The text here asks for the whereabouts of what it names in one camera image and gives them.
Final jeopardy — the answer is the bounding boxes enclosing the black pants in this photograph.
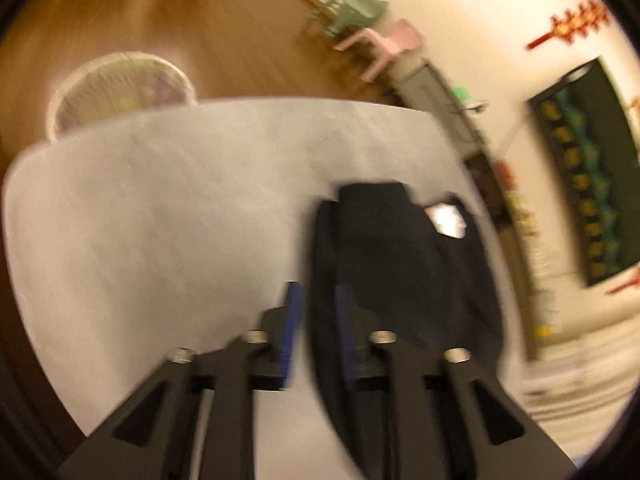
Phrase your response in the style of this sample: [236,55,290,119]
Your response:
[306,180,506,480]

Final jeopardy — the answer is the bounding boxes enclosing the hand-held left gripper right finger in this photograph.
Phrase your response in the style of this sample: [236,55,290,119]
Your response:
[334,285,578,480]

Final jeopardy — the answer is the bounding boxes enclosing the long grey television cabinet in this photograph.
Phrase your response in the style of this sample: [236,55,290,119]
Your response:
[394,59,551,361]

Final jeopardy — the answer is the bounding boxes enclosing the pink plastic child chair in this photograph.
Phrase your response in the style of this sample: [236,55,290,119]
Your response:
[333,18,422,81]

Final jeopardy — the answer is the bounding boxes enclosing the red chinese knot decoration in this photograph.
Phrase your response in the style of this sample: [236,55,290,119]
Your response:
[604,266,640,297]
[524,0,612,52]

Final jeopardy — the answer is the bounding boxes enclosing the green plastic child chair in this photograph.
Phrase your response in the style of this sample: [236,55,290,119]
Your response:
[307,0,390,39]

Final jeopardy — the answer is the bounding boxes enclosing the white paper garment tag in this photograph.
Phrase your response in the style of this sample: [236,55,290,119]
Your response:
[425,202,469,239]

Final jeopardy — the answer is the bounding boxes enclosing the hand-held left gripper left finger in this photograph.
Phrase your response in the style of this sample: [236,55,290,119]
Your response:
[57,281,303,480]

